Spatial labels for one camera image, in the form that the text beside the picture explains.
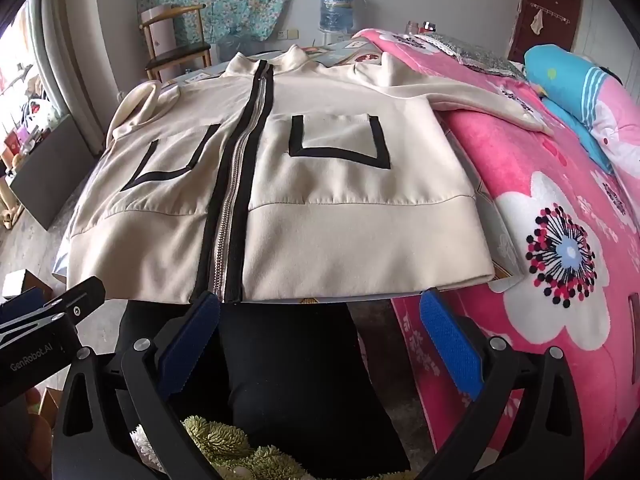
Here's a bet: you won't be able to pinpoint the grey curtain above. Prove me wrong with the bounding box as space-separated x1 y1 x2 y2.
37 0 147 153

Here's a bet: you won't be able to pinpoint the blue cartoon pillow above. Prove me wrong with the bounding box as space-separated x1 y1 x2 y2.
524 44 640 177

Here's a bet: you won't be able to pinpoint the small brown wooden box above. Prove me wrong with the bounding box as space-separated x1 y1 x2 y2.
1 269 52 302

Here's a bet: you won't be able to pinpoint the wooden chair black seat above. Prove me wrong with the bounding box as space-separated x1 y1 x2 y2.
139 2 212 83

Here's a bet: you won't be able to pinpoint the person's black pants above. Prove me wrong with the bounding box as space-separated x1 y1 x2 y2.
117 299 412 478

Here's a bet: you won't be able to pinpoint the cream zip jacket black trim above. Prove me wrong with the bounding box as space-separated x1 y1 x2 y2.
67 44 556 306

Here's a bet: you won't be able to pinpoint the door hook rack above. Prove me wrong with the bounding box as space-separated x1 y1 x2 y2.
529 4 572 37

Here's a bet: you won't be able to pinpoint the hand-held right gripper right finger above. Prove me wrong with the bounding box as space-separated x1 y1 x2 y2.
419 287 582 480

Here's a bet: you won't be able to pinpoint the grey lace-edged cushion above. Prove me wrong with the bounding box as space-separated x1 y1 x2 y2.
425 32 527 82

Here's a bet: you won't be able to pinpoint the dark low cabinet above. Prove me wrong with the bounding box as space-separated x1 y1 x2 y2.
10 112 92 232

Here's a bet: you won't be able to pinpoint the pink floral blanket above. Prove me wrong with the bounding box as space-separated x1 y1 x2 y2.
350 27 640 480

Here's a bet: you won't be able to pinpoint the green fuzzy slippers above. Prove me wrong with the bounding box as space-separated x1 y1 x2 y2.
129 414 307 480

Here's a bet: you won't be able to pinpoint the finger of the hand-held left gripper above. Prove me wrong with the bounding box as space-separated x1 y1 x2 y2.
0 277 107 351

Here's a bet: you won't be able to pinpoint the white red plastic bag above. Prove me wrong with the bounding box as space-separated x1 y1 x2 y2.
21 99 62 133

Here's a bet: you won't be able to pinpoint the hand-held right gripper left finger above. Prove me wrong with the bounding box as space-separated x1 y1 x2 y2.
52 290 223 480

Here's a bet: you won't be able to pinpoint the blue water bottle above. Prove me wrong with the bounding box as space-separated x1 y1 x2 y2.
319 0 357 33

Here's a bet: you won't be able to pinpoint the pale blue printed bed sheet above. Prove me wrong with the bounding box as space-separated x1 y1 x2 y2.
50 40 531 308

